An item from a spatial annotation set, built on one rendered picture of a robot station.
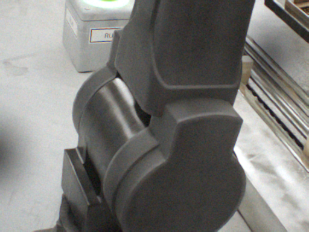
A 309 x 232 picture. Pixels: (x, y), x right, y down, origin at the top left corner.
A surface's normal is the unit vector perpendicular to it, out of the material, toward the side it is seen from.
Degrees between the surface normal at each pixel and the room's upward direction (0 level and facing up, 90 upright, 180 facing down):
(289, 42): 0
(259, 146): 0
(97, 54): 90
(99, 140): 74
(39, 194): 0
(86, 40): 90
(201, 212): 90
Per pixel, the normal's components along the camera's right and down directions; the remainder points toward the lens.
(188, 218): 0.37, 0.53
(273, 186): 0.15, -0.84
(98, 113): -0.75, -0.33
